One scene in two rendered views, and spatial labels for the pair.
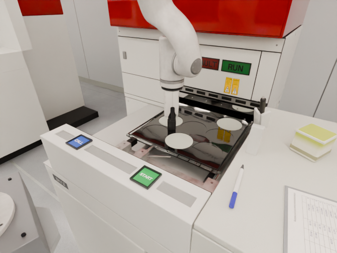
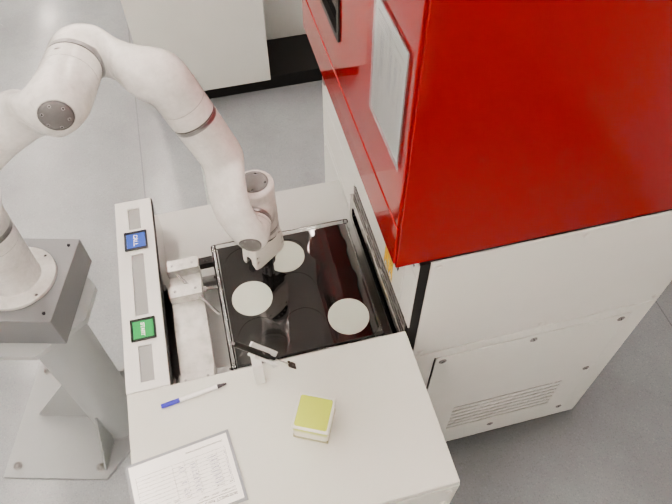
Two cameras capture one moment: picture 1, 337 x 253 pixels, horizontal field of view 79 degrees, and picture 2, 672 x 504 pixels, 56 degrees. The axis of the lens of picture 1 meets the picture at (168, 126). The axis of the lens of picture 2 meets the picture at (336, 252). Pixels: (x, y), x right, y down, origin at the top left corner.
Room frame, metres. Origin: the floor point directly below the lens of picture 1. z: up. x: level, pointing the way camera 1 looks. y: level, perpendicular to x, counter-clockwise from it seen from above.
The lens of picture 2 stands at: (0.13, -0.74, 2.21)
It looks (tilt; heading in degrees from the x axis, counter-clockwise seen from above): 54 degrees down; 42
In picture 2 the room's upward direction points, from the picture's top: straight up
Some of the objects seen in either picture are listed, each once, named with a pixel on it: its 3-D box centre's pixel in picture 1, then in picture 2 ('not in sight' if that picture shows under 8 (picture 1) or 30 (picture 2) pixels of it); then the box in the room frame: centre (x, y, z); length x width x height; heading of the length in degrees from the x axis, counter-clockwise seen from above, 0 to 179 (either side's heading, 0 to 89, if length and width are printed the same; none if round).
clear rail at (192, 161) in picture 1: (167, 151); (223, 305); (0.54, 0.00, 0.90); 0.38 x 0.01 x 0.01; 56
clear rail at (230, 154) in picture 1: (238, 143); (310, 353); (0.59, -0.25, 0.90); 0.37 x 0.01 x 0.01; 146
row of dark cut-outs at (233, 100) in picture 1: (213, 95); (378, 252); (0.88, -0.21, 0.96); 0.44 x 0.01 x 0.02; 56
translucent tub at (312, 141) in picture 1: (312, 142); (314, 418); (0.45, -0.39, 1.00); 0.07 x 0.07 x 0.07; 30
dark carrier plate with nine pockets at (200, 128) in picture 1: (193, 128); (295, 289); (0.69, -0.10, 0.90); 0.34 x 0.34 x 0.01; 56
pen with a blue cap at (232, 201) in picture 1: (237, 183); (194, 394); (0.33, -0.16, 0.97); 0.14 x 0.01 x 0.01; 153
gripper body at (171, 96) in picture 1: (171, 98); (263, 241); (0.69, -0.01, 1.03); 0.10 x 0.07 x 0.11; 2
